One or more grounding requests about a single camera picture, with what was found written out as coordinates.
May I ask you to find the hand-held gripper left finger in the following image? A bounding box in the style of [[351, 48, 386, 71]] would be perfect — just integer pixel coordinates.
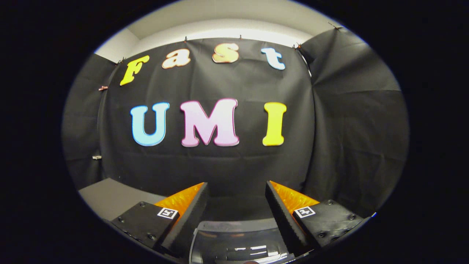
[[109, 182, 210, 260]]

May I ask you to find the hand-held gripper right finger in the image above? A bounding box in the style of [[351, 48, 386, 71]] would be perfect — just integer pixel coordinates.
[[265, 180, 369, 256]]

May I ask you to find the grey washing machine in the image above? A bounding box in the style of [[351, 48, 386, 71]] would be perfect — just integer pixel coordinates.
[[198, 218, 280, 232]]

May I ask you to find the dark glass washing machine lid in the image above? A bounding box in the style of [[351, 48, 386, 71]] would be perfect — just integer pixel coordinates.
[[189, 227, 293, 264]]

